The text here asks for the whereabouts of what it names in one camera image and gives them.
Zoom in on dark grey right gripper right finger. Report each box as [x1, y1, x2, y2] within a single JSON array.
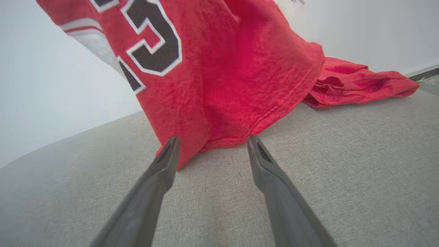
[[247, 134, 339, 247]]

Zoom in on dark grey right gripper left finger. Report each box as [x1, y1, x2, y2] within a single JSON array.
[[90, 136, 181, 247]]

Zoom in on red Bulls jersey white sleeves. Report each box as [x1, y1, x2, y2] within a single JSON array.
[[35, 0, 326, 171]]

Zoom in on grey fabric sofa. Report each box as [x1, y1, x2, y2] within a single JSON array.
[[0, 86, 439, 247]]

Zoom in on grey wall baseboard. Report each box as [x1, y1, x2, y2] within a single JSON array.
[[406, 64, 439, 82]]

